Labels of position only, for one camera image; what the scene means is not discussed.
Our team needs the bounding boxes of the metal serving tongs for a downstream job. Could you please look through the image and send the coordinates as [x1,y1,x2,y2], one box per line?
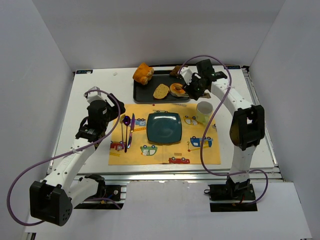
[170,83,211,99]

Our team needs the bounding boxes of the orange glazed donut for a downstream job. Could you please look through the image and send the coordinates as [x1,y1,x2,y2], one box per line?
[169,83,188,97]

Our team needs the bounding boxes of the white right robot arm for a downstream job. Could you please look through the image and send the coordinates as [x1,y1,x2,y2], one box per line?
[178,59,265,195]

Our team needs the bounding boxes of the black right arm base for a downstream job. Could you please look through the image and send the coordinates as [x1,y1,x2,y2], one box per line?
[203,184,258,213]

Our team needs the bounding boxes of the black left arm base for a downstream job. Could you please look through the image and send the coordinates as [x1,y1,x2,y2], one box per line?
[74,174,126,210]

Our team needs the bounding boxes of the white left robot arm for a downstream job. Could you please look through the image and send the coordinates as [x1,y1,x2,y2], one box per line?
[29,88,126,226]

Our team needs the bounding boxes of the sliced bread piece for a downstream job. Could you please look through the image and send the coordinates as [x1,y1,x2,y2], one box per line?
[153,83,170,100]

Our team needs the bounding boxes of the orange bread roll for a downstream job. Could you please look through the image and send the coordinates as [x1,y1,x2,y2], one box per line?
[132,62,155,85]

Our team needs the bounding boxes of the gold spoon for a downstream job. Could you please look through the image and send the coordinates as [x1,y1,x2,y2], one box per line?
[120,114,126,150]

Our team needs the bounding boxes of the light green mug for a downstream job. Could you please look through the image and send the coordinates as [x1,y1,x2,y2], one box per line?
[195,101,214,125]

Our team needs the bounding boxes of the brown chocolate croissant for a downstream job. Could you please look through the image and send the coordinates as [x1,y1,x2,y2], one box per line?
[169,65,188,79]

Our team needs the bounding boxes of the purple spoon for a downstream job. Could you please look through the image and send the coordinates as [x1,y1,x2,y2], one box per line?
[123,115,131,153]

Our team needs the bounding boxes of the iridescent table knife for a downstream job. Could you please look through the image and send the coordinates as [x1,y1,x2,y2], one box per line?
[127,113,135,149]

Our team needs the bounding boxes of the black baking tray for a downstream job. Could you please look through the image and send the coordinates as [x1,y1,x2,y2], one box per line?
[133,70,190,104]

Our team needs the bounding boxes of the yellow car-print placemat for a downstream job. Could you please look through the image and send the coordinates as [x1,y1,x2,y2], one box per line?
[108,103,221,166]

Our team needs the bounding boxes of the teal square plate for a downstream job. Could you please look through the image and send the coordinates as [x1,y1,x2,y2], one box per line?
[146,112,182,145]

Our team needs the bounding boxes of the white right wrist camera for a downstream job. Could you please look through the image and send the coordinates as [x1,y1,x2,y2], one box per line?
[178,66,193,85]

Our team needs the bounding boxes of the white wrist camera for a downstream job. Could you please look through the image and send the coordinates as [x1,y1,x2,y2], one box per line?
[83,86,105,104]
[178,66,193,85]

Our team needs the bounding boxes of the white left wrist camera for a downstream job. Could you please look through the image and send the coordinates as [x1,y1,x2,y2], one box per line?
[83,86,105,104]

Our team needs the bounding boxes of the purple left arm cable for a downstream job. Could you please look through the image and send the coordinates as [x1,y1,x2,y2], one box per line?
[6,89,125,227]

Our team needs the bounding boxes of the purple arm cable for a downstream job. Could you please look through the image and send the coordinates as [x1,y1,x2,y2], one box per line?
[178,55,269,207]
[6,89,125,227]

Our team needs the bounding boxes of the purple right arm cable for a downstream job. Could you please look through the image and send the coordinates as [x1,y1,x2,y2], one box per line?
[178,55,269,207]

